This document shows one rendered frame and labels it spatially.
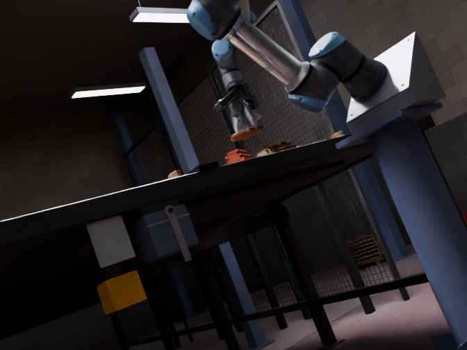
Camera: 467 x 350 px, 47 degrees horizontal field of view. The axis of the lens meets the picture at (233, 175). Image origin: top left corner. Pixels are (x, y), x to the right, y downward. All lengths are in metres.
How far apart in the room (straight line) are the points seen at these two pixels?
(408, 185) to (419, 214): 0.10
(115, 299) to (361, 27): 6.40
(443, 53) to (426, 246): 5.21
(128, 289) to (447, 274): 0.97
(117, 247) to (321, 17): 6.64
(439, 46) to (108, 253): 5.87
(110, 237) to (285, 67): 0.75
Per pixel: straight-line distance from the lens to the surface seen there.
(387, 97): 1.76
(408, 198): 1.78
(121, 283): 1.39
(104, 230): 1.43
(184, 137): 4.06
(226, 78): 2.08
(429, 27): 6.96
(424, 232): 1.79
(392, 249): 6.16
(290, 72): 1.71
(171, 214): 1.48
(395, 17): 7.18
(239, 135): 1.98
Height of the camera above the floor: 0.63
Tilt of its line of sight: 9 degrees up
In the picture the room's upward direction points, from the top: 22 degrees counter-clockwise
